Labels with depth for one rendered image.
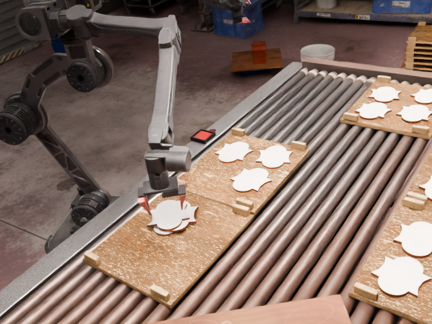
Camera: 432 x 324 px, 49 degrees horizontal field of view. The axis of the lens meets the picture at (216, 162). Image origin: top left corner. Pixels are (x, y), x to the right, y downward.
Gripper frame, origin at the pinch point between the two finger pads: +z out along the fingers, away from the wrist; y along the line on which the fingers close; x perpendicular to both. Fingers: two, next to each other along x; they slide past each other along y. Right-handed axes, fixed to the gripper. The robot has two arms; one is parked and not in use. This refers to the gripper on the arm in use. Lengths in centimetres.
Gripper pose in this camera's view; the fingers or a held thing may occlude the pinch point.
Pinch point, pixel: (165, 209)
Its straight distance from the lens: 146.3
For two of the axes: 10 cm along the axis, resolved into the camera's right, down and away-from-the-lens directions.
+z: 1.1, 8.4, 5.3
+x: 1.3, 5.1, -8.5
